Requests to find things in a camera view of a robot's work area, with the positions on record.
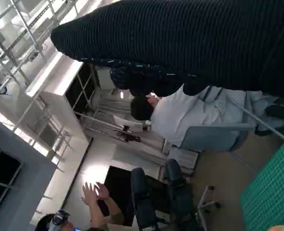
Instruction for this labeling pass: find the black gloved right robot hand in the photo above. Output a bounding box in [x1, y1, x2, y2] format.
[50, 0, 284, 106]

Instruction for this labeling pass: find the person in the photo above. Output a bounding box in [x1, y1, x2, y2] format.
[130, 85, 284, 147]
[35, 181, 125, 231]

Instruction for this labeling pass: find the grey chair with casters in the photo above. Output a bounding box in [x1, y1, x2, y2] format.
[180, 86, 284, 174]

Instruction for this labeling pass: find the small white mesh cabinet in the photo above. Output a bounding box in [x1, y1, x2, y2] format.
[168, 146, 200, 174]

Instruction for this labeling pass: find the white shelf cabinet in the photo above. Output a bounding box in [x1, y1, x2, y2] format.
[26, 51, 101, 116]

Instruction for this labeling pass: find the metal pipe rack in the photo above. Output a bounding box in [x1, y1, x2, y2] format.
[0, 0, 85, 97]

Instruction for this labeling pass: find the black monitor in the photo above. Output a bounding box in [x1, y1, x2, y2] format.
[104, 165, 169, 227]

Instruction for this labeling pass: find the black office chair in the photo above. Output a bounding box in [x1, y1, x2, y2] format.
[131, 158, 222, 231]

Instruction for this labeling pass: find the green cutting mat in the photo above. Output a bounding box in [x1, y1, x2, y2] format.
[239, 134, 284, 228]

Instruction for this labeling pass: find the VR headset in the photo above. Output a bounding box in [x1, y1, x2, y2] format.
[49, 209, 72, 228]

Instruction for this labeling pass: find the dark window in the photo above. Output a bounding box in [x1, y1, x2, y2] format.
[0, 144, 22, 217]

